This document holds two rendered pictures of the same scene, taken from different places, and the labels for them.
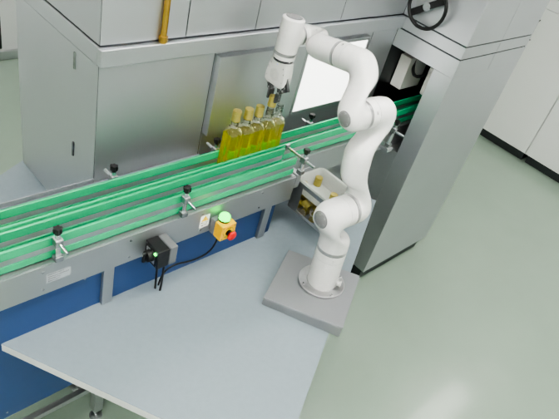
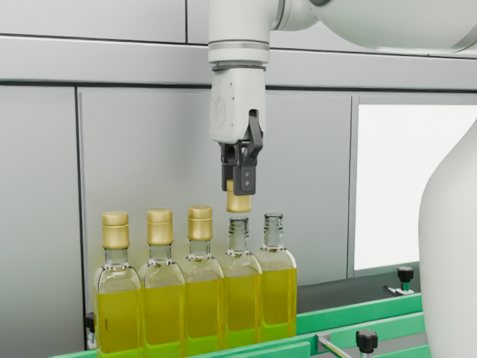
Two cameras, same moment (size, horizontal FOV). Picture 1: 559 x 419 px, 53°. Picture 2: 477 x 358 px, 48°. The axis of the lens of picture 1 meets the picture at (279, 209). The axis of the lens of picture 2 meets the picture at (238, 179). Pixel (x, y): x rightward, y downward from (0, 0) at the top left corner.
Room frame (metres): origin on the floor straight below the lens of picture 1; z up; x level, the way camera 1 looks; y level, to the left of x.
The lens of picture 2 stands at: (1.36, -0.22, 1.46)
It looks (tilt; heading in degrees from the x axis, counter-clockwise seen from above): 7 degrees down; 30
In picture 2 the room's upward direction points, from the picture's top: straight up
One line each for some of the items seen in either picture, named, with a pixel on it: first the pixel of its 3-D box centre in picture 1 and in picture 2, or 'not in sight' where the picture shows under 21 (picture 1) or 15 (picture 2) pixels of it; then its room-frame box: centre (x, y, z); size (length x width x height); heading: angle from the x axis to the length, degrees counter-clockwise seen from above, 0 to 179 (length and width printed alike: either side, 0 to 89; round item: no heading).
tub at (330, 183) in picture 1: (324, 192); not in sight; (2.07, -0.17, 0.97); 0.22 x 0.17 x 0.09; 53
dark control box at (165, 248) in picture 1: (160, 251); not in sight; (1.42, 0.35, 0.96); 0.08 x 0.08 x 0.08; 53
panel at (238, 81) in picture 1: (293, 81); (336, 189); (2.30, 0.11, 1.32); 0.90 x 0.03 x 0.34; 143
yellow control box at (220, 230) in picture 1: (222, 227); not in sight; (1.65, 0.19, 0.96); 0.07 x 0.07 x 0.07; 53
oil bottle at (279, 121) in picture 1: (271, 137); (272, 315); (2.06, 0.12, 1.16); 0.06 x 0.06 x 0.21; 53
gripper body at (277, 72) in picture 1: (280, 70); (238, 101); (2.01, 0.15, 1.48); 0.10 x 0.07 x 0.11; 52
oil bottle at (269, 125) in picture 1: (262, 140); (238, 322); (2.01, 0.15, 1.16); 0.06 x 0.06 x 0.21; 52
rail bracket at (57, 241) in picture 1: (61, 248); not in sight; (1.16, 0.58, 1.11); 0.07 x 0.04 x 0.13; 53
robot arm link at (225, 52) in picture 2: (284, 54); (238, 56); (2.02, 0.15, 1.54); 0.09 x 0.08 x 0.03; 52
